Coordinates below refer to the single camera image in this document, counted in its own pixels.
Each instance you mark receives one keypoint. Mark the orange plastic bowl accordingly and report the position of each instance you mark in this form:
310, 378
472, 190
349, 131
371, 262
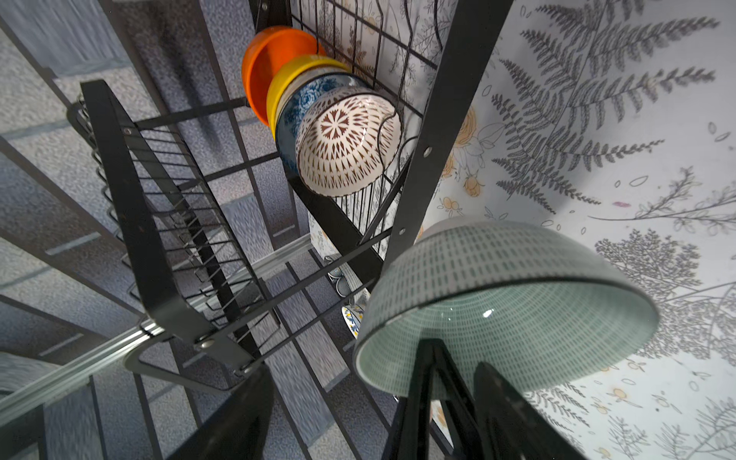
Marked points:
266, 54

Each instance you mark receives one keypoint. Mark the blue floral ceramic bowl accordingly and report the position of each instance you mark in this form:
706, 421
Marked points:
301, 94

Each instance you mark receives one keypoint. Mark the pale green ceramic bowl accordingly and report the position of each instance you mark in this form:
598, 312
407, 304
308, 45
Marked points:
541, 308

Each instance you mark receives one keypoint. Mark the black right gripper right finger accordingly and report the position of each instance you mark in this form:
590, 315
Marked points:
509, 427

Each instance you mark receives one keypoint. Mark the dark grey-blue ceramic bowl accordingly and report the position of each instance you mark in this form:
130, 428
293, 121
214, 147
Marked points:
345, 281

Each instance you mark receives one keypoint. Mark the yellow plastic bowl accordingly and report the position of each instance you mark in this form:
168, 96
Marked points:
287, 74

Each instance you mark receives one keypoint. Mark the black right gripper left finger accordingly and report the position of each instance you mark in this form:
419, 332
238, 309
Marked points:
239, 428

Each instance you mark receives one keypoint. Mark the floral patterned table mat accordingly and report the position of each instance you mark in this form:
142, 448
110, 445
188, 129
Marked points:
613, 124

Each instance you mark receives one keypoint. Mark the white lattice pattern bowl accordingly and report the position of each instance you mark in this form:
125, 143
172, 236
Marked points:
347, 140

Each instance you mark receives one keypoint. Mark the black wire dish rack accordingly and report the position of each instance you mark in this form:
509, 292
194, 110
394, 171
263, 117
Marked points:
194, 142

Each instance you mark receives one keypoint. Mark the blue yellow patterned bowl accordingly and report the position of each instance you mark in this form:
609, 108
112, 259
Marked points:
352, 315

